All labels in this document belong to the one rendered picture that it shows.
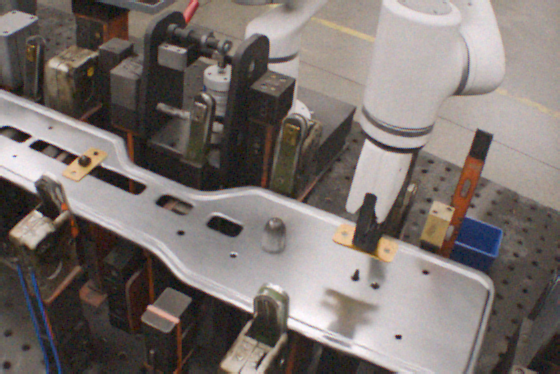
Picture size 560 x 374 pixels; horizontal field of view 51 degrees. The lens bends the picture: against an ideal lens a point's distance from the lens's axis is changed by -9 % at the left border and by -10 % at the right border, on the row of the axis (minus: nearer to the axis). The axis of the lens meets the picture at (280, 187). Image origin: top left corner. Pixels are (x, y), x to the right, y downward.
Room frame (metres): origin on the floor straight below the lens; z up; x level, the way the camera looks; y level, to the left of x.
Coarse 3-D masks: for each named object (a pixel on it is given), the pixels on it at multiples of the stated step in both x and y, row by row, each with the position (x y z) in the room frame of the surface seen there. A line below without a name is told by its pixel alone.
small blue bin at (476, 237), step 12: (468, 216) 1.01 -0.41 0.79; (468, 228) 1.00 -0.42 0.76; (480, 228) 0.99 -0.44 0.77; (492, 228) 0.98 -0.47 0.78; (456, 240) 1.00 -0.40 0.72; (468, 240) 0.99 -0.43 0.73; (480, 240) 0.99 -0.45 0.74; (492, 240) 0.98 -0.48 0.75; (456, 252) 0.92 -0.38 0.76; (468, 252) 0.91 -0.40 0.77; (480, 252) 0.90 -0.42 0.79; (492, 252) 0.95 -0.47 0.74; (468, 264) 0.91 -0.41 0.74; (480, 264) 0.90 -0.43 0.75
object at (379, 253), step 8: (344, 224) 0.62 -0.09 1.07; (336, 232) 0.61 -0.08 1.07; (344, 232) 0.61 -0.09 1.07; (352, 232) 0.61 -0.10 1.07; (336, 240) 0.59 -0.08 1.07; (344, 240) 0.59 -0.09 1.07; (384, 240) 0.60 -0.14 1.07; (352, 248) 0.58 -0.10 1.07; (360, 248) 0.58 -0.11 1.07; (376, 248) 0.58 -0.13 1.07; (384, 248) 0.59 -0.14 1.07; (392, 248) 0.59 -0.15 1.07; (376, 256) 0.57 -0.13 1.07; (384, 256) 0.57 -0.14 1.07; (392, 256) 0.57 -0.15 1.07
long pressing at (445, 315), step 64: (0, 128) 0.83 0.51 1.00; (64, 128) 0.85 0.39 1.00; (128, 192) 0.71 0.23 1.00; (192, 192) 0.72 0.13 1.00; (256, 192) 0.74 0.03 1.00; (192, 256) 0.59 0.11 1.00; (256, 256) 0.61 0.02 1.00; (320, 256) 0.63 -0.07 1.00; (320, 320) 0.51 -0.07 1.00; (384, 320) 0.52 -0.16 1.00; (448, 320) 0.54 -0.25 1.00
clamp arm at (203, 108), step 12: (204, 96) 0.84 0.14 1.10; (192, 108) 0.84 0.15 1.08; (204, 108) 0.83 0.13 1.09; (216, 108) 0.84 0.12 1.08; (192, 120) 0.83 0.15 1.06; (204, 120) 0.83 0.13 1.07; (192, 132) 0.83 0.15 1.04; (204, 132) 0.82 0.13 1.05; (192, 144) 0.82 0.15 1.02; (204, 144) 0.82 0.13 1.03; (192, 156) 0.81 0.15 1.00; (204, 156) 0.82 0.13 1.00
